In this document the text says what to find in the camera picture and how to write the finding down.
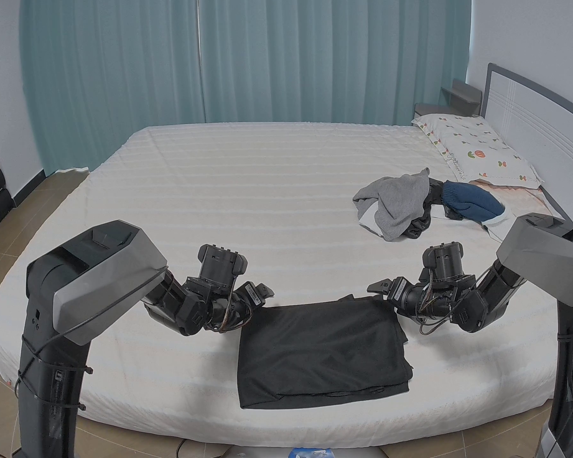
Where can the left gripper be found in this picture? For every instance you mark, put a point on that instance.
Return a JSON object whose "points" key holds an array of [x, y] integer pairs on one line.
{"points": [[254, 296]]}

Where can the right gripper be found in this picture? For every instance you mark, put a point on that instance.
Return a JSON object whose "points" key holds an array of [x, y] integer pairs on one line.
{"points": [[401, 294]]}

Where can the black T-shirt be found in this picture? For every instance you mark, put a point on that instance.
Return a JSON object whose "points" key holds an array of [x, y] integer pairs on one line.
{"points": [[315, 356]]}

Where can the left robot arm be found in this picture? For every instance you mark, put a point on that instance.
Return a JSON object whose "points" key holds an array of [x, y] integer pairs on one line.
{"points": [[100, 275]]}

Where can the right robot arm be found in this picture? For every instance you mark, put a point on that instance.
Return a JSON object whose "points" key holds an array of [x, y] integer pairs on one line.
{"points": [[544, 260]]}

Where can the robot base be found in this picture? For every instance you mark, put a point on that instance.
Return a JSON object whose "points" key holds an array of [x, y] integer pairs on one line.
{"points": [[310, 453]]}

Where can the pile of clothes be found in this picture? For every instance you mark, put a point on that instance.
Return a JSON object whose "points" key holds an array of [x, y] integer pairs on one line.
{"points": [[401, 203]]}

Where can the bed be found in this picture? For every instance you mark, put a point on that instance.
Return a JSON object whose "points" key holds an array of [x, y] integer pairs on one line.
{"points": [[267, 198]]}

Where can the white printed pillow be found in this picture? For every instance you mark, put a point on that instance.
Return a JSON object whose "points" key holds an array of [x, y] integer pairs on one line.
{"points": [[477, 148]]}

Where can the grey bedside table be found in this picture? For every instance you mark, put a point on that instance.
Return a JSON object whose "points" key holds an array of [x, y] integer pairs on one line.
{"points": [[453, 98]]}

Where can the blue-green curtain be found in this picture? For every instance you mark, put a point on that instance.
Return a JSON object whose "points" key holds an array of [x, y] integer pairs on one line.
{"points": [[114, 65], [334, 46]]}

